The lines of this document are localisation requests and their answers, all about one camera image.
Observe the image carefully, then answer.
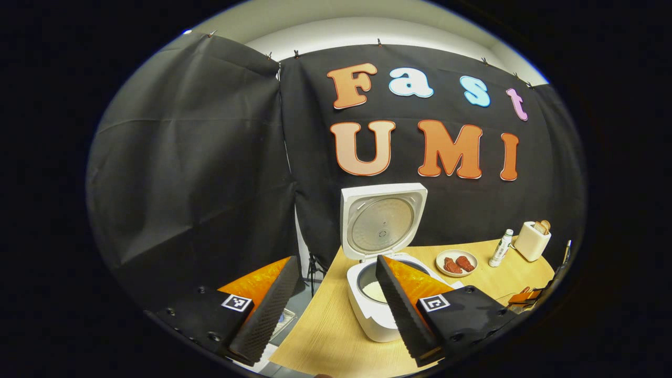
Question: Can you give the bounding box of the row of backdrop clips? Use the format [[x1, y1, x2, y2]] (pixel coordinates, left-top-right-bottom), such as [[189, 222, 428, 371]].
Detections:
[[207, 30, 533, 89]]

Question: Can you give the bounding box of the white drink bottle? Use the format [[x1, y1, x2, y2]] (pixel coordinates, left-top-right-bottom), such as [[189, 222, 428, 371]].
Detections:
[[488, 229, 514, 268]]

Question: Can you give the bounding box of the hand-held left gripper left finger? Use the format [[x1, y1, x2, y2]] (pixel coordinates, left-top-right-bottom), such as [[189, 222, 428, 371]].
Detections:
[[144, 256, 308, 368]]

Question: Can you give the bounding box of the white rice cooker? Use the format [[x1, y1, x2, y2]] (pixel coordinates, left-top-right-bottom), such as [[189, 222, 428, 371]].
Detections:
[[340, 183, 457, 343]]

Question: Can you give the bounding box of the black backdrop cloth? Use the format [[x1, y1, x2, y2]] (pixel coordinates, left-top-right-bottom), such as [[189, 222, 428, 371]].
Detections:
[[87, 31, 587, 310]]

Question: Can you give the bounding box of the white rice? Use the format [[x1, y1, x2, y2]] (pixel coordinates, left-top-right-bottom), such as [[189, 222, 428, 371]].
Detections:
[[362, 281, 389, 304]]

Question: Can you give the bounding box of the white and blue container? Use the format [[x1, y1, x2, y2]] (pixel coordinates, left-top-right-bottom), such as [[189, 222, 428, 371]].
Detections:
[[270, 307, 297, 342]]

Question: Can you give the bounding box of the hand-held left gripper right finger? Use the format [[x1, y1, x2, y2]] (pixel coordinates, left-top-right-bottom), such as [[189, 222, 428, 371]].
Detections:
[[375, 255, 528, 368]]

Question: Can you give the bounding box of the white toaster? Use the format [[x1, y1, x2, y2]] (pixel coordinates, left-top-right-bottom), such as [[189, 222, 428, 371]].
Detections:
[[513, 220, 552, 262]]

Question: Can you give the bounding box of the white round plate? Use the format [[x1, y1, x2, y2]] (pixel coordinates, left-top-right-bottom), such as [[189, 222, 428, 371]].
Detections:
[[436, 249, 478, 278]]

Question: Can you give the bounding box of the black tripod stand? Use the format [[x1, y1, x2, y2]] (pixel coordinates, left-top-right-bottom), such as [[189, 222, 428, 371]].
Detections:
[[306, 252, 330, 297]]

